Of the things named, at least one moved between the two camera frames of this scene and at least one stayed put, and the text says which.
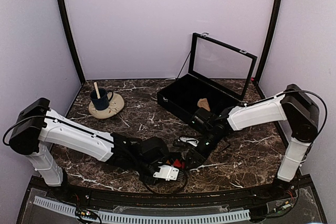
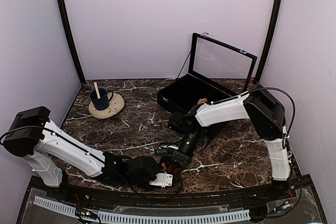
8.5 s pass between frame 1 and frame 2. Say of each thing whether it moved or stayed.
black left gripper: moved
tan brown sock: stayed
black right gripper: moved
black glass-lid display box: stayed
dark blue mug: stayed
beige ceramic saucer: stayed
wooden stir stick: stayed
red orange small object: moved
